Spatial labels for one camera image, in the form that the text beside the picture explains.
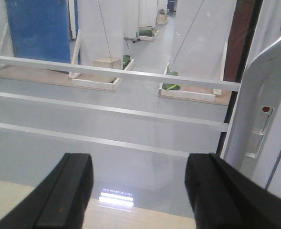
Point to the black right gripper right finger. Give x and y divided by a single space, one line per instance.
223 198

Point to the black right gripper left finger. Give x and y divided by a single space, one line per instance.
59 201

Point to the silver door handle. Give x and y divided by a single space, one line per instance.
260 86

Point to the white sliding glass door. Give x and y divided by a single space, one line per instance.
138 135

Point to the door lock plate red dot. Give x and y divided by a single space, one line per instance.
260 125

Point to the green sandbag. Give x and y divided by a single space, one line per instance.
169 86

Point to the light wooden box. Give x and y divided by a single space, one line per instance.
114 63

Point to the blue panel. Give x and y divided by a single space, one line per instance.
40 29

